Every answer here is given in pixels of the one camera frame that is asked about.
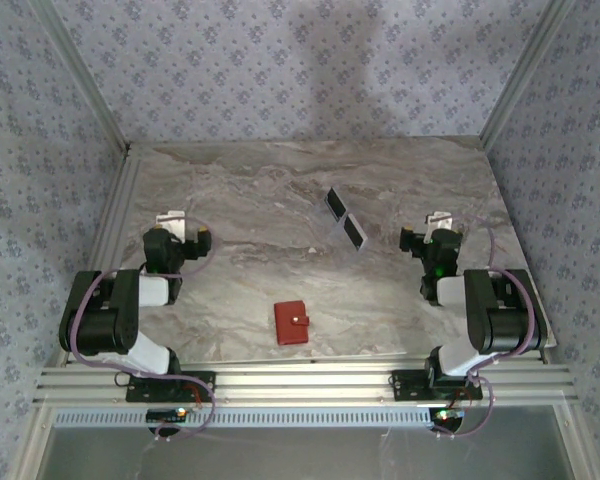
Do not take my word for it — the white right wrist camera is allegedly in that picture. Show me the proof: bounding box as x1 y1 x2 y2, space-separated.
426 210 455 235

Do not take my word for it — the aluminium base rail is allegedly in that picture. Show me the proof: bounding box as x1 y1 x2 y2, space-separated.
32 360 580 407

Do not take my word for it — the aluminium frame post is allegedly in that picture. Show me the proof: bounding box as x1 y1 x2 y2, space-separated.
29 0 133 154
474 0 579 151

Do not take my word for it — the grey metal lower panel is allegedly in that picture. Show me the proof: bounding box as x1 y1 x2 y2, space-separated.
39 424 579 480

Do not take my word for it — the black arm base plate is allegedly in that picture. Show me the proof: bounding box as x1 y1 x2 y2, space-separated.
389 369 484 402
124 370 218 403

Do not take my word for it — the small circuit board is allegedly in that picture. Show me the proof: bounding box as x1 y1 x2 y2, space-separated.
146 407 189 424
428 407 467 425

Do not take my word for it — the grey slotted cable duct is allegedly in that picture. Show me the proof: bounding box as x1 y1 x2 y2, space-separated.
52 405 434 430

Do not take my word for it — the aluminium side rail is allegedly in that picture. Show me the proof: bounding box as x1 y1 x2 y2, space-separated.
482 144 599 480
9 149 134 480

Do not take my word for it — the red leather card holder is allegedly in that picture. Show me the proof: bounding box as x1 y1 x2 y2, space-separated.
273 300 312 347

